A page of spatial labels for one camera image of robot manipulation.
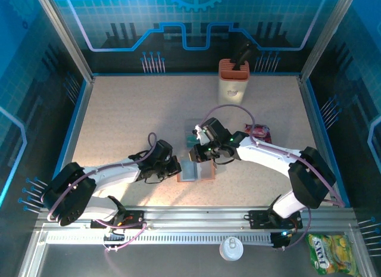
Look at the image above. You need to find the purple pink candy bag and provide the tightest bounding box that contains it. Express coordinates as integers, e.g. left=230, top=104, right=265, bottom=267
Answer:
left=243, top=123, right=273, bottom=145

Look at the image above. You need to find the white knife block orange top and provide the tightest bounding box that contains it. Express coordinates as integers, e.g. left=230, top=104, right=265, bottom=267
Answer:
left=216, top=58, right=251, bottom=107

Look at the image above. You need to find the black controller box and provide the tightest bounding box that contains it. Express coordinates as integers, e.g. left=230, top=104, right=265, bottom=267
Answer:
left=270, top=229, right=295, bottom=250

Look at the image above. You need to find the green yellow candy bag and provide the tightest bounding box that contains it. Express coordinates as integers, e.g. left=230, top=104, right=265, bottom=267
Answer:
left=306, top=234, right=361, bottom=276

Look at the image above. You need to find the thin black wire loop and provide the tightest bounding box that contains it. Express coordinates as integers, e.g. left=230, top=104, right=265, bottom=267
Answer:
left=142, top=172, right=167, bottom=185
left=213, top=156, right=236, bottom=166

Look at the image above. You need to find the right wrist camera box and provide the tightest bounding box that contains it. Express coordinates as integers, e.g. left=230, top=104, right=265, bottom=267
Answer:
left=193, top=125, right=210, bottom=145

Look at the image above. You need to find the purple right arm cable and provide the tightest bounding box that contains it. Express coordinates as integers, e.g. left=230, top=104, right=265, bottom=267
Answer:
left=201, top=104, right=346, bottom=250

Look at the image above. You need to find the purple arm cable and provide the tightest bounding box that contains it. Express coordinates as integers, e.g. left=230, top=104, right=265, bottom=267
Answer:
left=47, top=132, right=158, bottom=254
left=201, top=104, right=346, bottom=250

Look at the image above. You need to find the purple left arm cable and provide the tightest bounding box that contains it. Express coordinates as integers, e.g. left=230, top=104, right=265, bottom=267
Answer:
left=47, top=132, right=158, bottom=254

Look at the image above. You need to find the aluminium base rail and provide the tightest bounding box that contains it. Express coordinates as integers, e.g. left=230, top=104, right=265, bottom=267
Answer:
left=35, top=205, right=358, bottom=231

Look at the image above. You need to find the white slotted cable duct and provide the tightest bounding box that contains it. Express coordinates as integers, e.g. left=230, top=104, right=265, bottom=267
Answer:
left=46, top=231, right=276, bottom=245

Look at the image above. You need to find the aluminium side rail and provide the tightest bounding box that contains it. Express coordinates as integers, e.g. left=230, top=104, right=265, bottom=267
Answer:
left=38, top=77, right=96, bottom=211
left=297, top=76, right=343, bottom=207

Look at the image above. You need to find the black knife handle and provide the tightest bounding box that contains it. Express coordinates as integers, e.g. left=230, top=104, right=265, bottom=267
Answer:
left=232, top=40, right=254, bottom=72

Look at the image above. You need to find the aluminium frame post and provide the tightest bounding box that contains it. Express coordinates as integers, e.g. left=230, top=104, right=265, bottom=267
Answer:
left=32, top=0, right=96, bottom=83
left=298, top=0, right=358, bottom=83

